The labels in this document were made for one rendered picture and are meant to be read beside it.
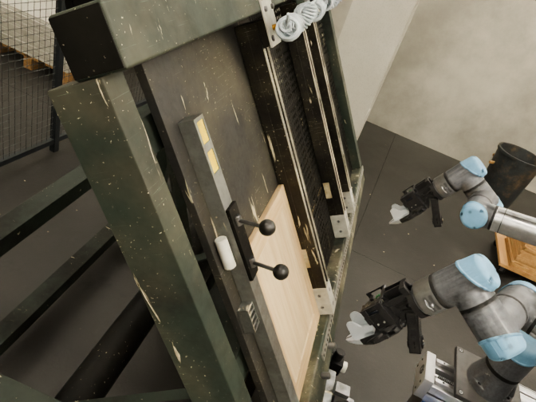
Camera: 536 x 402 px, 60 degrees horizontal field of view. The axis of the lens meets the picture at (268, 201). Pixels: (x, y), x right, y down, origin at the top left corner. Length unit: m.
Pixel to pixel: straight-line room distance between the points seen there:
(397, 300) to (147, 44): 0.68
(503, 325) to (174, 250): 0.62
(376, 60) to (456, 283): 4.27
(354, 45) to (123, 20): 4.44
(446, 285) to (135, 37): 0.71
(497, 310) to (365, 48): 4.31
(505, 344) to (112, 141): 0.77
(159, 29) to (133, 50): 0.10
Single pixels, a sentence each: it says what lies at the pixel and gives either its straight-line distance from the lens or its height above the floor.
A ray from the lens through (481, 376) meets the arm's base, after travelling 1.72.
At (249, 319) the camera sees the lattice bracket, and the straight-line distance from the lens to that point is 1.18.
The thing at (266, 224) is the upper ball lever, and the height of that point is 1.55.
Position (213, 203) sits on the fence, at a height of 1.52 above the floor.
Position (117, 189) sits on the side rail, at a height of 1.64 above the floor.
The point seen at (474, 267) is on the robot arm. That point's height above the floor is 1.68.
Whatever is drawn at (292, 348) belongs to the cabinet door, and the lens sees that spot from 1.52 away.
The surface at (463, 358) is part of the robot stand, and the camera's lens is 1.81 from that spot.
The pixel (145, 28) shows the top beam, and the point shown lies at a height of 1.89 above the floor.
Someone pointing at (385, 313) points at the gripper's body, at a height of 1.49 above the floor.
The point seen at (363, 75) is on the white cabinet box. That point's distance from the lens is 5.14.
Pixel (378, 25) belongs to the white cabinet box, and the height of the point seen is 1.40.
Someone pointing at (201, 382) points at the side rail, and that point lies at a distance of 1.05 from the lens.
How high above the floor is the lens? 2.12
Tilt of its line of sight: 32 degrees down
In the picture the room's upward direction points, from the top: 20 degrees clockwise
